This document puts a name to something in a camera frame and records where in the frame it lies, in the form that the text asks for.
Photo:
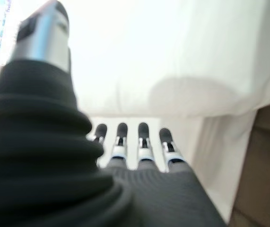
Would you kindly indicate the dark brown bed frame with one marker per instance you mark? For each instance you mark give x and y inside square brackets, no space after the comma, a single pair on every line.
[262,165]

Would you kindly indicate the white duvet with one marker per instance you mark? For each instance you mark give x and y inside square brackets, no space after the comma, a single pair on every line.
[160,47]

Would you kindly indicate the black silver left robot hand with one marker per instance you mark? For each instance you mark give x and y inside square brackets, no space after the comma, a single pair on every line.
[54,177]

